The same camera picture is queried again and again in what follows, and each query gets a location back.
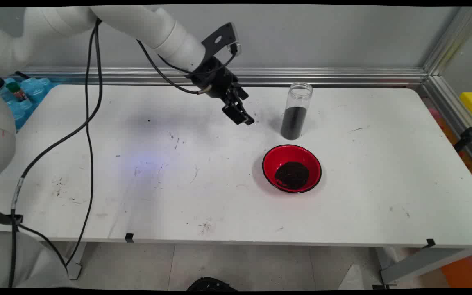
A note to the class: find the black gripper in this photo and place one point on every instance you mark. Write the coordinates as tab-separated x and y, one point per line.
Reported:
215	80

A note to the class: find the black seeds pile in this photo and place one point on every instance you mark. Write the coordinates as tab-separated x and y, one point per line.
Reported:
292	175
293	123

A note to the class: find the clear plastic jar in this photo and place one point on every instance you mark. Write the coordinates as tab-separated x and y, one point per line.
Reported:
300	92

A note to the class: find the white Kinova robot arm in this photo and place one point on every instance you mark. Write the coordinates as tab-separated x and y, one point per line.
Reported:
158	28

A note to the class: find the red bowl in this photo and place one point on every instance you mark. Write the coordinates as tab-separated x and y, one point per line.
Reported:
277	157

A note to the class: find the black tape piece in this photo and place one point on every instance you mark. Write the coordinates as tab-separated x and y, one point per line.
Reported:
129	237
429	243

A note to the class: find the black round floor object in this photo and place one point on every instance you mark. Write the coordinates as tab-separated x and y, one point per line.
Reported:
210	284

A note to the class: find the blue plastic package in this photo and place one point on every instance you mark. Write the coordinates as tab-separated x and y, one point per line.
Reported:
35	88

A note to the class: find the small bottle green cap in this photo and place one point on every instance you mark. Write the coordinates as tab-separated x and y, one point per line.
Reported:
17	91

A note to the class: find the white table leg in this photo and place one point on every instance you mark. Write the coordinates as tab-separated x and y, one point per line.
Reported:
76	262

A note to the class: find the grey table leg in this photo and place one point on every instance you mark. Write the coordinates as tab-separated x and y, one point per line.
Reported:
416	264

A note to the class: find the orange plastic crate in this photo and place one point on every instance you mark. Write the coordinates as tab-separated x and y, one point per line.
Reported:
465	270

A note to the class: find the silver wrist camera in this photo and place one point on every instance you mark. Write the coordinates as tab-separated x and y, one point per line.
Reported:
237	49

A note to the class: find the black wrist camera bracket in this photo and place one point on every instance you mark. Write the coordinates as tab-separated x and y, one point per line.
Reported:
213	41

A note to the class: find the long aluminium frame rail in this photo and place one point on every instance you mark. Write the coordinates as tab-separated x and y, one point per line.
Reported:
342	76

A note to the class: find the short aluminium frame rail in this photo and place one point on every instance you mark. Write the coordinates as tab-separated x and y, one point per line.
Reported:
445	102

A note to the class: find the aluminium frame post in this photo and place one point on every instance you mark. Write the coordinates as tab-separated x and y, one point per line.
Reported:
453	37

